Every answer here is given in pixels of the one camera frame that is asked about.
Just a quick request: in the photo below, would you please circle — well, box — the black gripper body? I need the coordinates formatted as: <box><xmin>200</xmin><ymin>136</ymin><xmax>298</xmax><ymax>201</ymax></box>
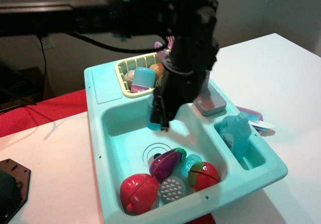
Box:
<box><xmin>153</xmin><ymin>66</ymin><xmax>206</xmax><ymax>117</ymax></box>

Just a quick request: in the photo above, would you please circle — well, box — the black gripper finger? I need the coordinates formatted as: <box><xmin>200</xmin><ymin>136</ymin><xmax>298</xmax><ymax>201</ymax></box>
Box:
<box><xmin>150</xmin><ymin>95</ymin><xmax>165</xmax><ymax>124</ymax></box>
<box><xmin>160</xmin><ymin>116</ymin><xmax>175</xmax><ymax>132</ymax></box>

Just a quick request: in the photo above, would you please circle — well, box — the translucent blue toy cup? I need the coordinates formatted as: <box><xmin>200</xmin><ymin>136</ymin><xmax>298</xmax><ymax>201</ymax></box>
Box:
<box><xmin>147</xmin><ymin>96</ymin><xmax>161</xmax><ymax>131</ymax></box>

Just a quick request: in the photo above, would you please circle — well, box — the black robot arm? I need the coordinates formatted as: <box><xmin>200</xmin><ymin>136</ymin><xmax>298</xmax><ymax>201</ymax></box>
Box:
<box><xmin>1</xmin><ymin>0</ymin><xmax>219</xmax><ymax>131</ymax></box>

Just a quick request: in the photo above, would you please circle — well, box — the pink toy cup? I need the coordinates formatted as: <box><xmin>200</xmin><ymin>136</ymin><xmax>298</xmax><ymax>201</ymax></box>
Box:
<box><xmin>130</xmin><ymin>84</ymin><xmax>149</xmax><ymax>93</ymax></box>

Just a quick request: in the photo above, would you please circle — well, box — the teal toy sink unit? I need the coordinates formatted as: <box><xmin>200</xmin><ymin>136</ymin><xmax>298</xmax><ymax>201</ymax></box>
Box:
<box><xmin>84</xmin><ymin>53</ymin><xmax>288</xmax><ymax>223</ymax></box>

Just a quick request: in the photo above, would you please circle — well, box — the orange toy food piece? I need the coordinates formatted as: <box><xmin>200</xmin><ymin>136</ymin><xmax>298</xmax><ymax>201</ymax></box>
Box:
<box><xmin>149</xmin><ymin>63</ymin><xmax>164</xmax><ymax>80</ymax></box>

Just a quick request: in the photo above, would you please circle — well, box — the blue toy mug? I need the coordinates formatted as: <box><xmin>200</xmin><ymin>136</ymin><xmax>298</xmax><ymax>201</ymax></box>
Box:
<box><xmin>132</xmin><ymin>67</ymin><xmax>155</xmax><ymax>88</ymax></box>

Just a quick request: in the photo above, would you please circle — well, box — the pink toy plate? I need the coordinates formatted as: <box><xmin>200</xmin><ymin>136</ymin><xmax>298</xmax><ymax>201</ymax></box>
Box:
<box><xmin>154</xmin><ymin>42</ymin><xmax>169</xmax><ymax>63</ymax></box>

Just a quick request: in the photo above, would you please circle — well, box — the grey toy faucet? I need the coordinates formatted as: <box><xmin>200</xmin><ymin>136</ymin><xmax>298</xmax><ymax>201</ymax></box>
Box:
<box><xmin>193</xmin><ymin>70</ymin><xmax>227</xmax><ymax>116</ymax></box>

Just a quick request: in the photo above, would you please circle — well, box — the purple toy eggplant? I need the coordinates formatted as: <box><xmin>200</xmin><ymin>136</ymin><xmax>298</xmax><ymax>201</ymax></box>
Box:
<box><xmin>149</xmin><ymin>148</ymin><xmax>187</xmax><ymax>182</ymax></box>

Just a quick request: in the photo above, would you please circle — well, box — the pink toy fork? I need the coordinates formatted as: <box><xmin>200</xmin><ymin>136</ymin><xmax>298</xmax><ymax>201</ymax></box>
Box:
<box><xmin>166</xmin><ymin>36</ymin><xmax>175</xmax><ymax>50</ymax></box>

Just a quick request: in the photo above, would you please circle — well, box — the yellow dish rack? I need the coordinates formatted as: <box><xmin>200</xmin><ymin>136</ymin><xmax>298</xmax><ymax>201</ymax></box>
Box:
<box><xmin>115</xmin><ymin>53</ymin><xmax>165</xmax><ymax>98</ymax></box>

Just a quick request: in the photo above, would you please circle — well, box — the red toy strawberry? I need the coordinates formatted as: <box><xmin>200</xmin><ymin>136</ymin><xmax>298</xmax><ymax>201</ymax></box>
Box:
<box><xmin>188</xmin><ymin>161</ymin><xmax>220</xmax><ymax>191</ymax></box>

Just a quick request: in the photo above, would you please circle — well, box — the blue toy scrub brush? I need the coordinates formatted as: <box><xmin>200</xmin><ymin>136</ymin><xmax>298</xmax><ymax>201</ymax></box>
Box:
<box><xmin>158</xmin><ymin>176</ymin><xmax>187</xmax><ymax>204</ymax></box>

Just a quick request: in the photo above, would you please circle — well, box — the purple toy plate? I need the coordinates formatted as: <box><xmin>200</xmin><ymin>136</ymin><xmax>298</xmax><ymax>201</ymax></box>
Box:
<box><xmin>236</xmin><ymin>106</ymin><xmax>263</xmax><ymax>121</ymax></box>

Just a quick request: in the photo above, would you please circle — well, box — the blue toy soap bottle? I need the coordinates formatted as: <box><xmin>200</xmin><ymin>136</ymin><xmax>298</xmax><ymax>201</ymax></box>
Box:
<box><xmin>219</xmin><ymin>112</ymin><xmax>252</xmax><ymax>161</ymax></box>

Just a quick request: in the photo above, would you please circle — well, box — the red toy apple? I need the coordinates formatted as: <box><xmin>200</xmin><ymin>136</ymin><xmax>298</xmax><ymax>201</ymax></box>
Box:
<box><xmin>120</xmin><ymin>173</ymin><xmax>158</xmax><ymax>215</ymax></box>

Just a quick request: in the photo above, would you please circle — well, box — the white toy spoon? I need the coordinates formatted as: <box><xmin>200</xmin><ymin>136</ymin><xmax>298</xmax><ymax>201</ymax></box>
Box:
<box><xmin>249</xmin><ymin>120</ymin><xmax>275</xmax><ymax>131</ymax></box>

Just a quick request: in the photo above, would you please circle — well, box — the red cloth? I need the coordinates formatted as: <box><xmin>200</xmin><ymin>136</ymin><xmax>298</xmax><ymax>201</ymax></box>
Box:
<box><xmin>1</xmin><ymin>90</ymin><xmax>87</xmax><ymax>137</ymax></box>

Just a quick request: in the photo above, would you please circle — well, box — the black power cable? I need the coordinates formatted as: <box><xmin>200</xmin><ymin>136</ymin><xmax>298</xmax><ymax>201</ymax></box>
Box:
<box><xmin>0</xmin><ymin>35</ymin><xmax>55</xmax><ymax>124</ymax></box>

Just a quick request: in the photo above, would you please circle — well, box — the white wall outlet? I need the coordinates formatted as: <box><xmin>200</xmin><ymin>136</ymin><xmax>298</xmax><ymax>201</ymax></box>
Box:
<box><xmin>36</xmin><ymin>36</ymin><xmax>55</xmax><ymax>50</ymax></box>

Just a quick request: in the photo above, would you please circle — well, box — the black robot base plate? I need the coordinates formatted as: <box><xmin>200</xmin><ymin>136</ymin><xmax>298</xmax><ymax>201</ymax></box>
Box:
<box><xmin>1</xmin><ymin>159</ymin><xmax>31</xmax><ymax>223</ymax></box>

